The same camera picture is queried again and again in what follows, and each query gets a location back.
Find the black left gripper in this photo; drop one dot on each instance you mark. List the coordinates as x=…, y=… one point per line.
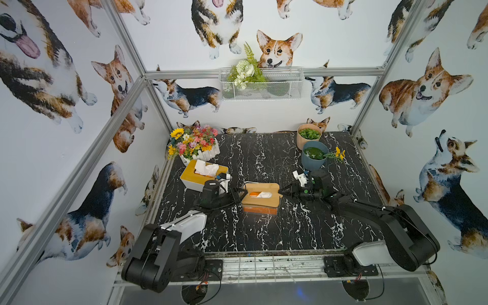
x=213, y=186

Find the blue-grey flower pot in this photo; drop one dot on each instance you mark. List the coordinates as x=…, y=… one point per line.
x=313, y=155

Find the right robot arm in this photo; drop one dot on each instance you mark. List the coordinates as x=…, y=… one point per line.
x=407, y=241

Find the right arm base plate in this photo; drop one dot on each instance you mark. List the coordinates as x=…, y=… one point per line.
x=343, y=267

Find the colourful flowers white fence planter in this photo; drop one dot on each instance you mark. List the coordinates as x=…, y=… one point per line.
x=193, y=143

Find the yellow bamboo box lid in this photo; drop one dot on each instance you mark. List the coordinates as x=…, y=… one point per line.
x=190, y=168

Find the clear plastic box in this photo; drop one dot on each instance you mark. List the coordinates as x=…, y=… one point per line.
x=262, y=198

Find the light wooden lid board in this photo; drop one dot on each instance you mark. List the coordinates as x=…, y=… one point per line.
x=262, y=187

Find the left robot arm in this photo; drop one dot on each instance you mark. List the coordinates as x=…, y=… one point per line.
x=157, y=257

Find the white wire wall basket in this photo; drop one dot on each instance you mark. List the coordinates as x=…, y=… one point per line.
x=275, y=84

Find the peach succulent pot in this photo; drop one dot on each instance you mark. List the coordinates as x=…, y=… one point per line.
x=307, y=133

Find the yellow artificial flower sprig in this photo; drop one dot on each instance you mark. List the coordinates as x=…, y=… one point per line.
x=338, y=155

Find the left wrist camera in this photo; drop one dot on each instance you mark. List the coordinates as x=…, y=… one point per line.
x=224, y=181

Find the white green artificial bouquet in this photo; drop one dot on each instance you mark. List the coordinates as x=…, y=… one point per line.
x=247, y=74

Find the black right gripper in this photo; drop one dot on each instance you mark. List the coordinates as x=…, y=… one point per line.
x=305, y=189

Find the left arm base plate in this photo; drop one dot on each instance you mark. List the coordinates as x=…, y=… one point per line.
x=198, y=270

